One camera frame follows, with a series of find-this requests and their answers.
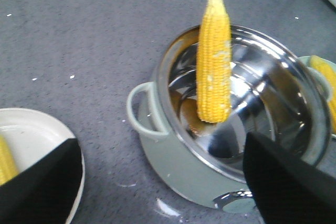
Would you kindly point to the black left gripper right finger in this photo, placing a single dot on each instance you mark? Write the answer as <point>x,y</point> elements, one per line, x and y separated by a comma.
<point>285,188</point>

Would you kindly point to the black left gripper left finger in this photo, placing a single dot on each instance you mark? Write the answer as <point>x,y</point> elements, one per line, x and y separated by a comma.
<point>47,192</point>

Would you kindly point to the yellow corn cob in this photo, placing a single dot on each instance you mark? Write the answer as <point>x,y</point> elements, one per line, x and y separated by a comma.
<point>328,73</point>
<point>9,169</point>

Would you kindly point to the white round plate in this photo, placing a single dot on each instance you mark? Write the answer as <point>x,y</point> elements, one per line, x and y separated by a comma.
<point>32,134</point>

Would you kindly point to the corn cob with pale patch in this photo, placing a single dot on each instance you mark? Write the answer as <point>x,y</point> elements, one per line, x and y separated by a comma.
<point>213,70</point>

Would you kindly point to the green round plate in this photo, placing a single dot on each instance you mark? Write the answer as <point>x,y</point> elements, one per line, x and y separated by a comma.
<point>306,61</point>

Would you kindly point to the green electric cooking pot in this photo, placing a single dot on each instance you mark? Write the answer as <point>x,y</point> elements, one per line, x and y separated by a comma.
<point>272,93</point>

